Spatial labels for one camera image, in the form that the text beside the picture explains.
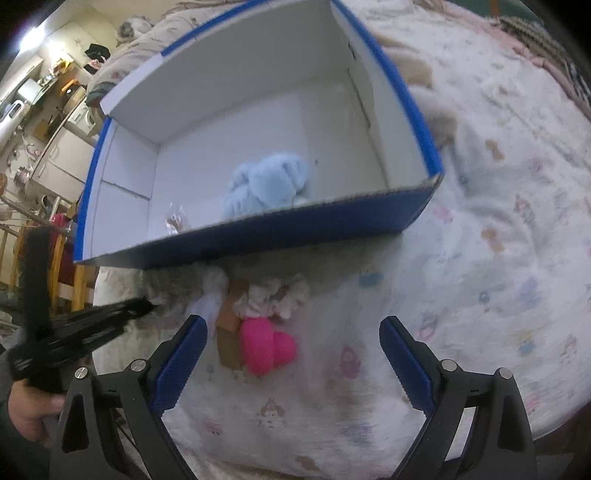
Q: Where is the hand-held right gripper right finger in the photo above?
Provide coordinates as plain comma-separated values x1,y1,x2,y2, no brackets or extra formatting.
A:
379,316,539,480

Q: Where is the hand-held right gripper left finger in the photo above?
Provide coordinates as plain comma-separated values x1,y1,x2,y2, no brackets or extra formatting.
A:
48,315,208,480

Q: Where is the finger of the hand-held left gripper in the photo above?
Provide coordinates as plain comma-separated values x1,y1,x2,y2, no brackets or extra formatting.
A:
55,323,125,361
48,298,155,337

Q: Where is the white fluffy plush item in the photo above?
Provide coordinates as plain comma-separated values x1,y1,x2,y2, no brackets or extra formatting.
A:
191,270,229,337

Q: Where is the pink plush toy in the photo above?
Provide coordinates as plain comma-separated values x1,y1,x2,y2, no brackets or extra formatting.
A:
239,318,297,377

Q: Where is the blue and white cardboard box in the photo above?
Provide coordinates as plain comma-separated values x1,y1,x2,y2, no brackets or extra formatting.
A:
74,0,445,270

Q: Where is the light blue plush toy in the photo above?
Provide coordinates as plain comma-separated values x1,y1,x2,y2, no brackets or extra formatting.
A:
223,154,311,221

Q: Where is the person's left hand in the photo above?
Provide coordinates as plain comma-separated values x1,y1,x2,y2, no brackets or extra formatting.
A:
9,383,65,446

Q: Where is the wooden railing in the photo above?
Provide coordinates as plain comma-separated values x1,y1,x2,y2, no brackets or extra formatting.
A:
0,194,93,315

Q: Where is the red bag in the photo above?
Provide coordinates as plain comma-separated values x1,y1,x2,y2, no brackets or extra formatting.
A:
48,212,75,287

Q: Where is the small beige brown scrunchie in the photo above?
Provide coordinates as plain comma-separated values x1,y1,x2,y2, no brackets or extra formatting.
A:
166,203,191,235

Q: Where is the white kitchen base cabinet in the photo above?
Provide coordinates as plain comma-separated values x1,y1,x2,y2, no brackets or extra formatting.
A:
30,127,100,204

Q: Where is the white water heater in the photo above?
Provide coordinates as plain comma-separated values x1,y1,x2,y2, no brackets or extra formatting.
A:
0,102,24,144

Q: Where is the white washing machine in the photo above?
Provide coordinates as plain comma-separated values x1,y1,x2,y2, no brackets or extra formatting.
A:
65,104,100,139

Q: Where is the black hanging clothing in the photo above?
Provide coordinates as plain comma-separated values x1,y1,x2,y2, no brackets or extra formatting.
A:
85,44,112,70

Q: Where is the beige patterned quilt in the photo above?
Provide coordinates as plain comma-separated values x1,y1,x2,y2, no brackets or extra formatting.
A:
85,9,195,107

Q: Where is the beige fluffy cloth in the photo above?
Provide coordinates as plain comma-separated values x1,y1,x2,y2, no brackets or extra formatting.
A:
392,39,460,146

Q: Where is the grey stuffed toy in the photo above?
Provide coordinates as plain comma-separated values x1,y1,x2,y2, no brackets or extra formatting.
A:
115,16,153,44

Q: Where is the striped knit blanket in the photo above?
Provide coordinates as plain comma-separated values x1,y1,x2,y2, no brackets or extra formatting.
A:
499,16,591,116

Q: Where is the pink blanket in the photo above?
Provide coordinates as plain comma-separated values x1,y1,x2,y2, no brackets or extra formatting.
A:
416,0,555,65

